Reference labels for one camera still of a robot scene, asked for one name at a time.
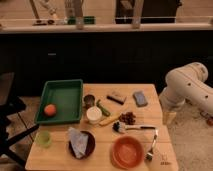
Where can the dark brown plate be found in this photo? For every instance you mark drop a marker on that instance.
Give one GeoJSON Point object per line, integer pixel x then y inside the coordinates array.
{"type": "Point", "coordinates": [89, 148]}

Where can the small metal cup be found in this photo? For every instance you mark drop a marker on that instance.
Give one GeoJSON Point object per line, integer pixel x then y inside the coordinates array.
{"type": "Point", "coordinates": [89, 100]}

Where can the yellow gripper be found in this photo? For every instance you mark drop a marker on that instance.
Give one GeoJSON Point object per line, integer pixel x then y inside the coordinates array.
{"type": "Point", "coordinates": [168, 117]}

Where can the metal fork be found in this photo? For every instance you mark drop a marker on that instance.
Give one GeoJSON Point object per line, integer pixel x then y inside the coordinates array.
{"type": "Point", "coordinates": [149, 155]}

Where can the red bowl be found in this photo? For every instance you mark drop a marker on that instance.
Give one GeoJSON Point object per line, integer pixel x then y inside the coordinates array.
{"type": "Point", "coordinates": [126, 152]}

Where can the brown grape bunch toy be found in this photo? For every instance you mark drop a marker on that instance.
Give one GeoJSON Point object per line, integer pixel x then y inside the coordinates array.
{"type": "Point", "coordinates": [128, 118]}

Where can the orange fruit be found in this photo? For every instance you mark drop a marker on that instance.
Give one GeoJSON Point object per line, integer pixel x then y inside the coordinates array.
{"type": "Point", "coordinates": [50, 110]}

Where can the green plastic tray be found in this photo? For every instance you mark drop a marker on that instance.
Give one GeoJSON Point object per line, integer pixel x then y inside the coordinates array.
{"type": "Point", "coordinates": [66, 96]}

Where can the grey folded cloth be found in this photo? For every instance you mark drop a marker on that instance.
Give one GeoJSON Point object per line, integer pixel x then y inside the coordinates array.
{"type": "Point", "coordinates": [78, 142]}

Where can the light green cup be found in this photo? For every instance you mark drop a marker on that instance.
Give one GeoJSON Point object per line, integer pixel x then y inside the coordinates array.
{"type": "Point", "coordinates": [43, 139]}

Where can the white round container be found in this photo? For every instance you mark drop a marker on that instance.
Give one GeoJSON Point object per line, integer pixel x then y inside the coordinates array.
{"type": "Point", "coordinates": [94, 115]}

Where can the black dish brush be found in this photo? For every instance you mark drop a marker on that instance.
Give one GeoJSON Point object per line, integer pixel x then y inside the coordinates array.
{"type": "Point", "coordinates": [121, 127]}

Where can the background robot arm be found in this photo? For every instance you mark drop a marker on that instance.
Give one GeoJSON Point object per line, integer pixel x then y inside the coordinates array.
{"type": "Point", "coordinates": [51, 10]}

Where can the green box on shelf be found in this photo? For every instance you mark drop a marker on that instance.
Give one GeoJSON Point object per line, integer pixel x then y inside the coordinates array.
{"type": "Point", "coordinates": [82, 20]}

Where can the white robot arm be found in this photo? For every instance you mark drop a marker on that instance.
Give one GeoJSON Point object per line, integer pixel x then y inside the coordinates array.
{"type": "Point", "coordinates": [186, 83]}

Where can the green pepper toy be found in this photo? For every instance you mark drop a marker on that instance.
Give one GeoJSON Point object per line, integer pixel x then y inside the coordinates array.
{"type": "Point", "coordinates": [102, 108]}

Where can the yellow banana toy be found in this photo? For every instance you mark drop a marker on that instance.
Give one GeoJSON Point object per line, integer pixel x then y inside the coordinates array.
{"type": "Point", "coordinates": [108, 120]}

